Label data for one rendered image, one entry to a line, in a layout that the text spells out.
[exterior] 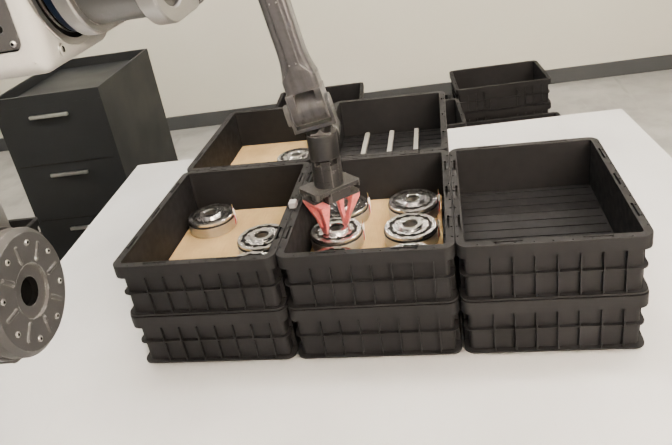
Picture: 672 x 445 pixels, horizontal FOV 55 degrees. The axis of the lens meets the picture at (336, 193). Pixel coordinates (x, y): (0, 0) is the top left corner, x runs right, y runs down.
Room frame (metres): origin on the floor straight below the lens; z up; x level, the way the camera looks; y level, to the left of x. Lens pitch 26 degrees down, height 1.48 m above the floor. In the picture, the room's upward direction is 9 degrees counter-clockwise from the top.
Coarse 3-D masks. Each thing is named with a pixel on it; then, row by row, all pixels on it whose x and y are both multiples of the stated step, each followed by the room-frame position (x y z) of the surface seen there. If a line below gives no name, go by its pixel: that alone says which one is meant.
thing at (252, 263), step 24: (240, 168) 1.35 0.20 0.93; (264, 168) 1.33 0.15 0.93; (168, 192) 1.28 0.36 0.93; (288, 216) 1.08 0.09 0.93; (120, 264) 1.00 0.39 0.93; (144, 264) 0.99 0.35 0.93; (168, 264) 0.97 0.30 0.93; (192, 264) 0.96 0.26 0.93; (216, 264) 0.95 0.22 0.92; (240, 264) 0.95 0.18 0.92; (264, 264) 0.94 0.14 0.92
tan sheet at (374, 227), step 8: (376, 200) 1.28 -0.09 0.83; (384, 200) 1.27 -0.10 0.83; (440, 200) 1.23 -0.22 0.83; (376, 208) 1.24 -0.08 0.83; (384, 208) 1.24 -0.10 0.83; (376, 216) 1.21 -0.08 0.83; (384, 216) 1.20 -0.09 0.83; (440, 216) 1.16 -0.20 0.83; (368, 224) 1.18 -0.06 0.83; (376, 224) 1.17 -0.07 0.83; (384, 224) 1.17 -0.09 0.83; (440, 224) 1.13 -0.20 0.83; (368, 232) 1.14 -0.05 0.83; (376, 232) 1.14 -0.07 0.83; (440, 232) 1.10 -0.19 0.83; (368, 240) 1.11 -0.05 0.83; (376, 240) 1.11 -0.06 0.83; (384, 240) 1.10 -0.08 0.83; (440, 240) 1.07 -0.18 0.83; (312, 248) 1.12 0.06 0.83; (360, 248) 1.09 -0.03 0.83
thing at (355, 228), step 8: (352, 224) 1.13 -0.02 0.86; (360, 224) 1.13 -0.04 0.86; (312, 232) 1.12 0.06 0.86; (320, 232) 1.12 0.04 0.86; (352, 232) 1.10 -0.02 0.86; (360, 232) 1.10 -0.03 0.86; (320, 240) 1.08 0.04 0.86; (328, 240) 1.08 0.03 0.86; (336, 240) 1.08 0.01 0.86; (344, 240) 1.07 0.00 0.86
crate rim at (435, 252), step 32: (352, 160) 1.29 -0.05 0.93; (448, 160) 1.21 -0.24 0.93; (448, 192) 1.07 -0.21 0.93; (288, 224) 1.05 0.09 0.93; (448, 224) 0.97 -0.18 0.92; (288, 256) 0.93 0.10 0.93; (320, 256) 0.92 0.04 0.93; (352, 256) 0.91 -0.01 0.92; (384, 256) 0.90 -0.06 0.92; (416, 256) 0.89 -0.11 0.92; (448, 256) 0.88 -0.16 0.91
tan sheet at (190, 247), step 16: (256, 208) 1.34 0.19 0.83; (272, 208) 1.32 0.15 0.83; (240, 224) 1.27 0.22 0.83; (256, 224) 1.26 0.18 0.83; (192, 240) 1.23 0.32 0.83; (208, 240) 1.22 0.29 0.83; (224, 240) 1.21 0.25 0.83; (176, 256) 1.18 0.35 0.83; (192, 256) 1.16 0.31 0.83; (208, 256) 1.15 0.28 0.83; (224, 256) 1.14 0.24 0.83
